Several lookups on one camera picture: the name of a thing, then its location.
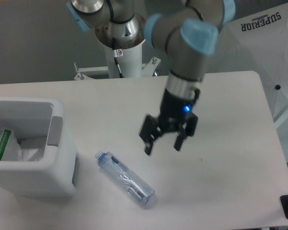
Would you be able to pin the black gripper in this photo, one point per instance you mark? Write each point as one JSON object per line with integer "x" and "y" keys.
{"x": 175, "y": 115}

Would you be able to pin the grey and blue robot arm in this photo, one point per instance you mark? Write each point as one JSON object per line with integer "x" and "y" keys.
{"x": 188, "y": 37}

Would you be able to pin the white Superior umbrella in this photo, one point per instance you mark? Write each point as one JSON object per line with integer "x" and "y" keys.
{"x": 259, "y": 43}

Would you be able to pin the clear plastic water bottle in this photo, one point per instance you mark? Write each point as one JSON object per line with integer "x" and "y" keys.
{"x": 127, "y": 179}

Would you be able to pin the white plastic trash can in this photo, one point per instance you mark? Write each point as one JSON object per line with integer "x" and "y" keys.
{"x": 55, "y": 173}

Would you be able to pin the white metal base frame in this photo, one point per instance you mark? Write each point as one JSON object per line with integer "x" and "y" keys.
{"x": 148, "y": 69}

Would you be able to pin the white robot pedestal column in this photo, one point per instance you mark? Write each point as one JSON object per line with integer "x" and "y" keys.
{"x": 129, "y": 60}

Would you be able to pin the white plastic bag green stripe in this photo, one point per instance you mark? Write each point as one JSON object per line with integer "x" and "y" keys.
{"x": 11, "y": 149}

